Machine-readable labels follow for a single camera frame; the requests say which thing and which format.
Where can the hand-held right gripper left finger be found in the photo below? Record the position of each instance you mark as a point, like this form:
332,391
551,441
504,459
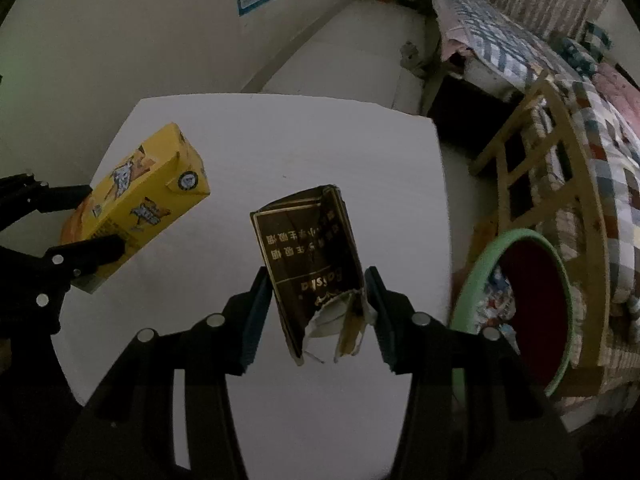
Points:
255,315

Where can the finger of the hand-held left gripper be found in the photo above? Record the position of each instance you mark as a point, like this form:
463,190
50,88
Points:
50,195
90,255

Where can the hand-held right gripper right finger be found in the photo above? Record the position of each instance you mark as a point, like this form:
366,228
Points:
382,317

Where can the dark brown cigarette box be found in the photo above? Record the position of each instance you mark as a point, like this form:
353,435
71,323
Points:
305,250

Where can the yellow orange drink carton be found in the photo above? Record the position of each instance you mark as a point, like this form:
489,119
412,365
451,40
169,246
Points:
145,185

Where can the multicolour patterned wrapper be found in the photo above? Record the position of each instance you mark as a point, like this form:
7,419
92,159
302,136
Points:
495,300

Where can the green bin with red inside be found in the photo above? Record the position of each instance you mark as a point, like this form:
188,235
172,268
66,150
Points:
535,310

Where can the wooden chair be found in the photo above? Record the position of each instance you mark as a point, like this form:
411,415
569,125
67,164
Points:
590,240

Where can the grey cloth on floor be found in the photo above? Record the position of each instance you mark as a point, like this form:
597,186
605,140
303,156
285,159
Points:
412,60

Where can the bed with plaid sheet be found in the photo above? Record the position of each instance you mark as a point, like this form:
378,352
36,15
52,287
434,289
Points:
500,35

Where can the dark checked pillow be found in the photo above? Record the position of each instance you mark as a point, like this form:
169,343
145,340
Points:
572,55

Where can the pink quilt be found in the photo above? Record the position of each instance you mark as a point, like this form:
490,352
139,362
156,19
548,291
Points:
620,90

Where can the blue white plaid pillow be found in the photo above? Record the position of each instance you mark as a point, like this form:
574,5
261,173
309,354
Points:
597,37

